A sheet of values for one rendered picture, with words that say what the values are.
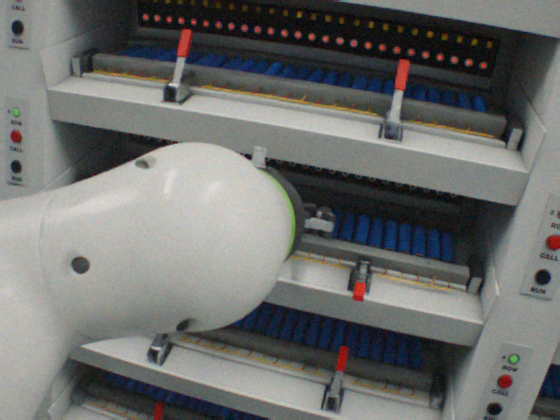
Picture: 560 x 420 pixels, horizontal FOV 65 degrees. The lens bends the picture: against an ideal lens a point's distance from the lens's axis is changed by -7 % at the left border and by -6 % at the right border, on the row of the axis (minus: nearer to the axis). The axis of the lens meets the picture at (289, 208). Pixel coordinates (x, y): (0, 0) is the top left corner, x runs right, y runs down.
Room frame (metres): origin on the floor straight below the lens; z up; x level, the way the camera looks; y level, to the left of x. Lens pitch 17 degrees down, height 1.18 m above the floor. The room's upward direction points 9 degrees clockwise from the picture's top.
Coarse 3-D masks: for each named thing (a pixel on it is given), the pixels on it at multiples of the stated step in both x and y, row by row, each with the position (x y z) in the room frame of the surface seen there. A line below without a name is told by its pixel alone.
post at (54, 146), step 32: (0, 0) 0.60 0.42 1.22; (32, 0) 0.59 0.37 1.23; (64, 0) 0.61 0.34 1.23; (96, 0) 0.68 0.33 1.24; (128, 0) 0.77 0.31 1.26; (0, 32) 0.60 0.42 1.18; (32, 32) 0.59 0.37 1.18; (64, 32) 0.62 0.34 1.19; (128, 32) 0.78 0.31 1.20; (0, 64) 0.60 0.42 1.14; (32, 64) 0.59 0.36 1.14; (0, 96) 0.60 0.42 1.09; (32, 96) 0.59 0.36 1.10; (0, 128) 0.60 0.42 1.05; (32, 128) 0.59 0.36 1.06; (64, 128) 0.63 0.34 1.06; (96, 128) 0.71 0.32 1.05; (0, 160) 0.60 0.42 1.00; (32, 160) 0.59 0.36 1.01; (64, 160) 0.63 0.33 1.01; (0, 192) 0.60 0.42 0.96; (32, 192) 0.59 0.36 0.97; (64, 384) 0.62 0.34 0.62
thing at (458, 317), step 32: (96, 160) 0.70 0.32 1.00; (352, 192) 0.69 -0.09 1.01; (384, 192) 0.68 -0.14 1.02; (480, 224) 0.63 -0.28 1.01; (480, 256) 0.58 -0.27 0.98; (288, 288) 0.53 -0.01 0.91; (320, 288) 0.52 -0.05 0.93; (384, 288) 0.53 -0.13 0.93; (416, 288) 0.54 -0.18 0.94; (480, 288) 0.54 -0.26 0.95; (352, 320) 0.53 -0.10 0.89; (384, 320) 0.52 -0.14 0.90; (416, 320) 0.51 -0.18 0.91; (448, 320) 0.50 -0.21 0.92; (480, 320) 0.49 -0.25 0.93
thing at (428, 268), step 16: (304, 240) 0.57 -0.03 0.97; (320, 240) 0.58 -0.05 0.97; (336, 240) 0.58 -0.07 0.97; (336, 256) 0.57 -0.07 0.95; (352, 256) 0.56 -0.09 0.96; (368, 256) 0.56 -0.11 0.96; (384, 256) 0.56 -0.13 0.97; (400, 256) 0.56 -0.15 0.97; (416, 256) 0.56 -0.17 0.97; (400, 272) 0.55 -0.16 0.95; (416, 272) 0.55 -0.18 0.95; (432, 272) 0.55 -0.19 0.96; (448, 272) 0.54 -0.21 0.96; (464, 272) 0.54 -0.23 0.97; (448, 288) 0.53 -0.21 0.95
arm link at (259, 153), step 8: (256, 152) 0.37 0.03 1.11; (264, 152) 0.38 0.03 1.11; (256, 160) 0.37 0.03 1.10; (256, 168) 0.35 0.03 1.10; (264, 168) 0.36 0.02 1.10; (272, 168) 0.38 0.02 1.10; (272, 176) 0.35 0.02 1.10; (280, 176) 0.38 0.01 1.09; (280, 184) 0.34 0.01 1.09; (288, 184) 0.37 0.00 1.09; (288, 192) 0.35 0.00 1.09; (296, 192) 0.38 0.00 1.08; (296, 200) 0.36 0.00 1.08; (296, 208) 0.35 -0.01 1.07; (296, 216) 0.34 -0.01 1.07; (296, 224) 0.34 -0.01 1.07; (296, 232) 0.34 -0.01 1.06; (296, 240) 0.34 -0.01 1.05; (296, 248) 0.37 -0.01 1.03; (288, 256) 0.34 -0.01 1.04
